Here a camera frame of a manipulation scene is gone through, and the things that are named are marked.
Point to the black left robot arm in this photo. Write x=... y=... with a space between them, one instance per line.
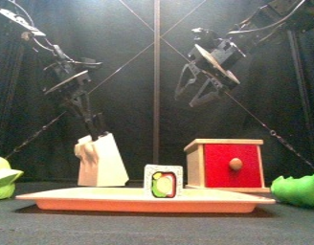
x=18 y=20

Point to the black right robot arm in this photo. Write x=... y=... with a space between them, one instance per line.
x=287 y=12

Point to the cream wooden knife block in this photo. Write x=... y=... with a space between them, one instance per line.
x=104 y=166

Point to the pink rectangular plastic tray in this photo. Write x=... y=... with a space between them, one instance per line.
x=98 y=200

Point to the toy sushi roll slice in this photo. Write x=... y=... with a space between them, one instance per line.
x=163 y=185

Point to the cream flat box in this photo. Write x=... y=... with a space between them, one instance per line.
x=223 y=178

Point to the light green toy vegetable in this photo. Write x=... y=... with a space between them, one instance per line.
x=3 y=191

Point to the bright green toy lettuce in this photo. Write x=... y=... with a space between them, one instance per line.
x=298 y=192

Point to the grey vertical frame pole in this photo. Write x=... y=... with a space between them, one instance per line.
x=156 y=95

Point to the black frame post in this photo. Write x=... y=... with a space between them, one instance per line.
x=301 y=95

